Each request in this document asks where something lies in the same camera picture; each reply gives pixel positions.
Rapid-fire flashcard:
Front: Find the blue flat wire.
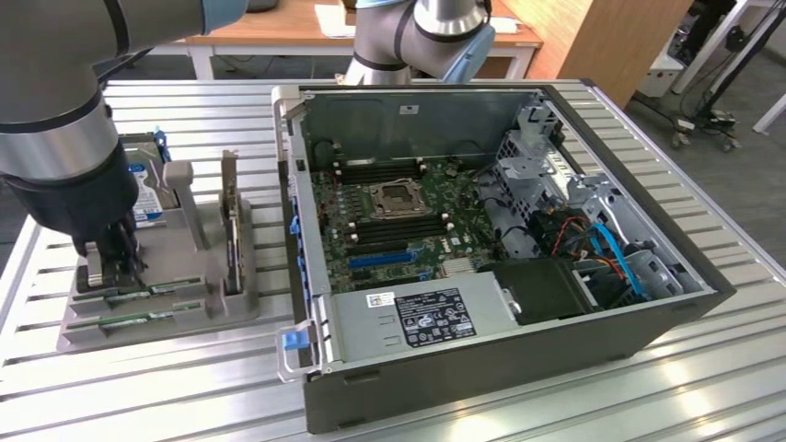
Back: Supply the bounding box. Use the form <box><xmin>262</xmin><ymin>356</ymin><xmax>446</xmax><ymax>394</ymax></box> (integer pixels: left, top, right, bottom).
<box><xmin>588</xmin><ymin>222</ymin><xmax>652</xmax><ymax>304</ymax></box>

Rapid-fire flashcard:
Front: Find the metal disk bay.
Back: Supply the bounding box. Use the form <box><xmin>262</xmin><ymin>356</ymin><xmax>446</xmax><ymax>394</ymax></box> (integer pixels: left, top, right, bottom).
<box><xmin>494</xmin><ymin>104</ymin><xmax>585</xmax><ymax>259</ymax></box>

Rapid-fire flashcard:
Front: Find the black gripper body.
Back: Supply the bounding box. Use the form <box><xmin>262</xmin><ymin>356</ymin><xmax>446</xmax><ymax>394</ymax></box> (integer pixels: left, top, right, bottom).
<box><xmin>3</xmin><ymin>147</ymin><xmax>145</xmax><ymax>258</ymax></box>

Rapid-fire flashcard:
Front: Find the wooden cabinet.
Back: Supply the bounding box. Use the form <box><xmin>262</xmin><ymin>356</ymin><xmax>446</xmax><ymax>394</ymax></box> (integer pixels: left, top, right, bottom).
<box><xmin>526</xmin><ymin>0</ymin><xmax>697</xmax><ymax>111</ymax></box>

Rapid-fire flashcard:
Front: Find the black RAM slot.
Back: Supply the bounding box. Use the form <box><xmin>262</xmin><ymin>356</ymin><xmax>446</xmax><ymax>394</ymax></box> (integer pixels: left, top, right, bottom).
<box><xmin>337</xmin><ymin>164</ymin><xmax>425</xmax><ymax>174</ymax></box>
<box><xmin>350</xmin><ymin>220</ymin><xmax>451</xmax><ymax>234</ymax></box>
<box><xmin>347</xmin><ymin>215</ymin><xmax>449</xmax><ymax>227</ymax></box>
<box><xmin>355</xmin><ymin>231</ymin><xmax>455</xmax><ymax>246</ymax></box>
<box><xmin>335</xmin><ymin>158</ymin><xmax>425</xmax><ymax>168</ymax></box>
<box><xmin>353</xmin><ymin>226</ymin><xmax>454</xmax><ymax>239</ymax></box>
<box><xmin>339</xmin><ymin>175</ymin><xmax>427</xmax><ymax>186</ymax></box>
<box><xmin>338</xmin><ymin>169</ymin><xmax>426</xmax><ymax>180</ymax></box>

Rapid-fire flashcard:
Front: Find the CPU socket with metal frame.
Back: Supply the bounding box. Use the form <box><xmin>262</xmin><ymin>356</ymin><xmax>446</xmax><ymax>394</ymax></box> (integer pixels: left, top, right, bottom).
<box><xmin>362</xmin><ymin>177</ymin><xmax>433</xmax><ymax>221</ymax></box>

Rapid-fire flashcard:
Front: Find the red and black wire bundle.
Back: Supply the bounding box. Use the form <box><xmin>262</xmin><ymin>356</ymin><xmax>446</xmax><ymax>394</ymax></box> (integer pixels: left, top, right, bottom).
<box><xmin>550</xmin><ymin>216</ymin><xmax>594</xmax><ymax>260</ymax></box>

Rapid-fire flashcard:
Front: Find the grey parts rack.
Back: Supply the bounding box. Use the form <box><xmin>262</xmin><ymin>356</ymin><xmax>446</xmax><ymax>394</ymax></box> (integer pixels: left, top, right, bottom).
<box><xmin>56</xmin><ymin>159</ymin><xmax>267</xmax><ymax>355</ymax></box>

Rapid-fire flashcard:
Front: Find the blue case latch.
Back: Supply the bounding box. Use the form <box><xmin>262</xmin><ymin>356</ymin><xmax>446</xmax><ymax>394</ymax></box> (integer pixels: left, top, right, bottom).
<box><xmin>281</xmin><ymin>328</ymin><xmax>310</xmax><ymax>352</ymax></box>

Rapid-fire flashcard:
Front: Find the hard disk with blue label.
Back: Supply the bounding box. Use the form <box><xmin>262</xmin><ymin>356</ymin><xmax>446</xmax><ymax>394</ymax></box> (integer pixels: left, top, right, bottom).
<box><xmin>117</xmin><ymin>130</ymin><xmax>173</xmax><ymax>230</ymax></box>

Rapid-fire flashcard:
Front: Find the wheeled equipment stand with cables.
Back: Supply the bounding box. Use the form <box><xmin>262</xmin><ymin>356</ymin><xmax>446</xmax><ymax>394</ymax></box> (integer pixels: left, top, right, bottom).
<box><xmin>668</xmin><ymin>25</ymin><xmax>748</xmax><ymax>152</ymax></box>

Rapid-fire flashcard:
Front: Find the black open PC case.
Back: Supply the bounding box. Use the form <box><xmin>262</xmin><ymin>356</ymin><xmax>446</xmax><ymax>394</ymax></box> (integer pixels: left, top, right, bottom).
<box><xmin>270</xmin><ymin>81</ymin><xmax>740</xmax><ymax>436</ymax></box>

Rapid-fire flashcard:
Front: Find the grey power supply with label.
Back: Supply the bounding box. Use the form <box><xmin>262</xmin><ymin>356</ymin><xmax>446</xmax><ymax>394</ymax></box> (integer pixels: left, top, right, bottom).
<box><xmin>319</xmin><ymin>271</ymin><xmax>525</xmax><ymax>364</ymax></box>

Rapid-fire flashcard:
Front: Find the graphics card with metal bracket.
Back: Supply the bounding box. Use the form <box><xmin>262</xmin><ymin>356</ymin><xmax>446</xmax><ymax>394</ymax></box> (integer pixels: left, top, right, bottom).
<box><xmin>218</xmin><ymin>147</ymin><xmax>246</xmax><ymax>297</ymax></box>

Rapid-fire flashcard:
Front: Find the silver chipset heatsink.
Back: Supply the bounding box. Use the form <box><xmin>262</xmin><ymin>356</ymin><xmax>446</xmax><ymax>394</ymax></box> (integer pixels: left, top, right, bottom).
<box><xmin>441</xmin><ymin>258</ymin><xmax>480</xmax><ymax>277</ymax></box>

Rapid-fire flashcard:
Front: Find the green RAM stick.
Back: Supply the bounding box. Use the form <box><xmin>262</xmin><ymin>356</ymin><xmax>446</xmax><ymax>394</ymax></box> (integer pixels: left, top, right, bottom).
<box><xmin>97</xmin><ymin>307</ymin><xmax>206</xmax><ymax>330</ymax></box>
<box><xmin>102</xmin><ymin>278</ymin><xmax>209</xmax><ymax>303</ymax></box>

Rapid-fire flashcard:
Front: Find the blue expansion slot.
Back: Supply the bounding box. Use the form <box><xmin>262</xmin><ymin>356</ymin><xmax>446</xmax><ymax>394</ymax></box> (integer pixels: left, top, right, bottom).
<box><xmin>347</xmin><ymin>250</ymin><xmax>414</xmax><ymax>271</ymax></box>

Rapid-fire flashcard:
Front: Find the white box with red button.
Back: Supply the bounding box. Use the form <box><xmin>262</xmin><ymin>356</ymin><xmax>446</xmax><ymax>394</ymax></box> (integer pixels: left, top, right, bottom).
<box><xmin>637</xmin><ymin>53</ymin><xmax>685</xmax><ymax>99</ymax></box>

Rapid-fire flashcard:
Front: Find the wooden desk with white frame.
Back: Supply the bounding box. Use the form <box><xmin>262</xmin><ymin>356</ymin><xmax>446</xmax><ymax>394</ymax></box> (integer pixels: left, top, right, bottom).
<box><xmin>182</xmin><ymin>0</ymin><xmax>546</xmax><ymax>83</ymax></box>

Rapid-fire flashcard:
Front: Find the white table leg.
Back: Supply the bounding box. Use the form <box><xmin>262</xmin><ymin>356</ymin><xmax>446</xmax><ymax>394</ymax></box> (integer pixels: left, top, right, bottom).
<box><xmin>750</xmin><ymin>90</ymin><xmax>786</xmax><ymax>135</ymax></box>

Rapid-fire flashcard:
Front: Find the white paper sheet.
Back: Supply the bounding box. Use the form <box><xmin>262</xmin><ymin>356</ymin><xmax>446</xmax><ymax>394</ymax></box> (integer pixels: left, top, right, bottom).
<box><xmin>315</xmin><ymin>3</ymin><xmax>359</xmax><ymax>39</ymax></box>

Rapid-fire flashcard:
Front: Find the green motherboard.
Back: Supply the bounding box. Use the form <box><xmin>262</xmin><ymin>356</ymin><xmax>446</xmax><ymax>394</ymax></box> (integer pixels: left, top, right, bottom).
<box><xmin>309</xmin><ymin>157</ymin><xmax>516</xmax><ymax>297</ymax></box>

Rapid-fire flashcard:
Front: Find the black expansion slot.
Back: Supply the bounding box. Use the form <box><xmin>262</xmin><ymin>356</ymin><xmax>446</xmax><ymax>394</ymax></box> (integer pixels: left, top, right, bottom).
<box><xmin>347</xmin><ymin>238</ymin><xmax>411</xmax><ymax>257</ymax></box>

